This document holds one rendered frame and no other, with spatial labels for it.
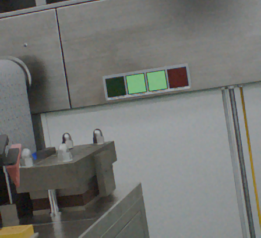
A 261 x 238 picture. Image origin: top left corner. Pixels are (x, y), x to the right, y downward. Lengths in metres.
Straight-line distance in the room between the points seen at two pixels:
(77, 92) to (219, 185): 2.45
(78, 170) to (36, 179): 0.11
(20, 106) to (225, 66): 0.57
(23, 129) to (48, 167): 0.25
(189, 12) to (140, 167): 2.56
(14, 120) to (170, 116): 2.55
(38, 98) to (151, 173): 2.42
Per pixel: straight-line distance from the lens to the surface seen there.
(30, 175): 1.70
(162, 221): 4.46
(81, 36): 2.01
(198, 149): 4.33
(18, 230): 1.50
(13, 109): 1.86
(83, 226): 1.55
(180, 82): 1.94
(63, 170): 1.67
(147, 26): 1.96
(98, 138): 1.99
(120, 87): 1.97
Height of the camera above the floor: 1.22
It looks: 3 degrees down
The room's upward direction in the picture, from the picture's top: 9 degrees counter-clockwise
